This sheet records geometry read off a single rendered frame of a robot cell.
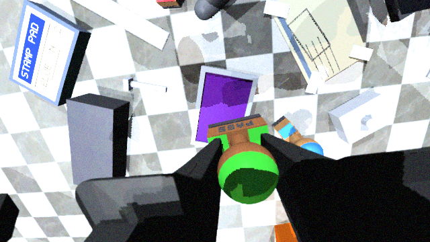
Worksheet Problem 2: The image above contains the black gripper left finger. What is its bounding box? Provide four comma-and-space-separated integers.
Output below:
75, 138, 222, 242

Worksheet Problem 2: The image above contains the red rubber stamp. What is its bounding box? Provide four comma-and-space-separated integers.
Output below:
156, 0, 181, 9

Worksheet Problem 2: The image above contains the white stamp pad tin with blue label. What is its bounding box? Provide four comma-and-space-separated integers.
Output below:
9, 0, 91, 106

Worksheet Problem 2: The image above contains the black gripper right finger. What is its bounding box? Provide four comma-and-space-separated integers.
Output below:
261, 133, 430, 242

